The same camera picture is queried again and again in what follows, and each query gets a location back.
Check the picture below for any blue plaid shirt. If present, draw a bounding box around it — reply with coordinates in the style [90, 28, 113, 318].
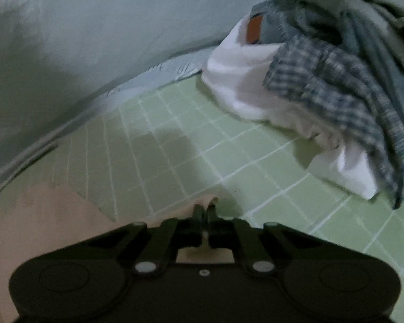
[249, 0, 404, 208]

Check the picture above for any white garment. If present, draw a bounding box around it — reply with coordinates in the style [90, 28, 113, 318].
[202, 16, 382, 200]

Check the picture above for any light blue printed fabric bag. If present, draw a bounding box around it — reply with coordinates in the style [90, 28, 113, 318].
[0, 0, 262, 191]

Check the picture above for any green grid cutting mat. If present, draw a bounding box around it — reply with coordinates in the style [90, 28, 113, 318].
[0, 77, 404, 322]

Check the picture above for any beige pink garment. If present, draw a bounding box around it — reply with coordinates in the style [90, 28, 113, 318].
[0, 184, 217, 322]

